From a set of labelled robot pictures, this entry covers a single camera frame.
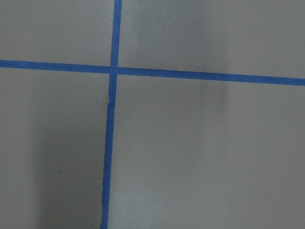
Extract blue tape strip lengthwise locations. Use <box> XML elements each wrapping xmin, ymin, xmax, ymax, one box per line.
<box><xmin>100</xmin><ymin>0</ymin><xmax>122</xmax><ymax>229</ymax></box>

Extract blue tape strip crosswise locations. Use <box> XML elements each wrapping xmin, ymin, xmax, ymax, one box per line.
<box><xmin>0</xmin><ymin>60</ymin><xmax>305</xmax><ymax>86</ymax></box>

